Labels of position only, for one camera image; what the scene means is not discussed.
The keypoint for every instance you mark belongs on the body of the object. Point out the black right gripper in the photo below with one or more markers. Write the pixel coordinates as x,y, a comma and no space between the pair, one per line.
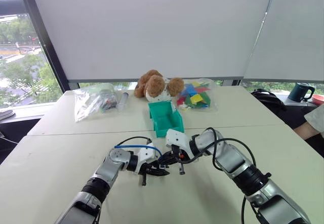
182,153

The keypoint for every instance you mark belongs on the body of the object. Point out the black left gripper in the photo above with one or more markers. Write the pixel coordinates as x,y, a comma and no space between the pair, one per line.
152,168

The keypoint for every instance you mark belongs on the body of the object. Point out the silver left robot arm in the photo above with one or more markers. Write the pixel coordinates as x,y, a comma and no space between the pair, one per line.
106,169

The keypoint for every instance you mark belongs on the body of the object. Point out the person's bare forearm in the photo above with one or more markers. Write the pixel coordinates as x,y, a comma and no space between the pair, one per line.
307,130

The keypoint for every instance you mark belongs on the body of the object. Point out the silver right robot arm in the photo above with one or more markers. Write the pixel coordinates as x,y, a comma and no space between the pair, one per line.
233,158

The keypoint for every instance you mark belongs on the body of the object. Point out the green plastic bin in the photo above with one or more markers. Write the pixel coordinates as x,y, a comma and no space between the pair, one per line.
164,117

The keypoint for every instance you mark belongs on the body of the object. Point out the bag of colourful flat pieces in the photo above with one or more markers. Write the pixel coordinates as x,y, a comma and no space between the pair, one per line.
196,96

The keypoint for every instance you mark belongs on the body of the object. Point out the brown and white plush dog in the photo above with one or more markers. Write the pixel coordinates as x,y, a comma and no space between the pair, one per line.
154,85

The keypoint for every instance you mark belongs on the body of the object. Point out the clear bag with small parts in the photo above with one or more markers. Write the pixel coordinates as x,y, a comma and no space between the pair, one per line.
98,101

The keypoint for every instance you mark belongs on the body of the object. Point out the black bag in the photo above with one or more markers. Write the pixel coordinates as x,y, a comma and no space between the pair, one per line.
269,97

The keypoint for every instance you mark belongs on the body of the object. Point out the wide white roller blind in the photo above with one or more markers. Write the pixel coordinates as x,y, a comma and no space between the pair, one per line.
152,29

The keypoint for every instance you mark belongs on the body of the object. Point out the dark green mug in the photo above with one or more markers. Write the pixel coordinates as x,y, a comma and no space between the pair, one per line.
300,92

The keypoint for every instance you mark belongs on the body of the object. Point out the person's grey sleeve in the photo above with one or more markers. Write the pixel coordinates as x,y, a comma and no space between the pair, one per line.
316,116

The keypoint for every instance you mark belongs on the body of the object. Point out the pink bowl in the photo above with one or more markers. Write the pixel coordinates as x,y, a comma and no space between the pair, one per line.
318,98

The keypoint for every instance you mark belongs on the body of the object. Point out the narrow white roller blind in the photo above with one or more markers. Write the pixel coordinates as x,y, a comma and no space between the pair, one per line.
293,32

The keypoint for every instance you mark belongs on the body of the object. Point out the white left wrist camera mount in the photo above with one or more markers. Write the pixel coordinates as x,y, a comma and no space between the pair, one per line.
146,153

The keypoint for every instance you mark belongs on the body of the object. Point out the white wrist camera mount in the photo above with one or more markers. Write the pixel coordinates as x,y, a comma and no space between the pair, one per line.
146,153
176,138

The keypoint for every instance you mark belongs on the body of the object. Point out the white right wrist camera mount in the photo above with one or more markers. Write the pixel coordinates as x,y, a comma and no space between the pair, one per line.
176,138

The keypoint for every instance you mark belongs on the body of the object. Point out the black window frame post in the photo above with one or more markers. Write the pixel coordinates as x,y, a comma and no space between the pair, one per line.
43,37

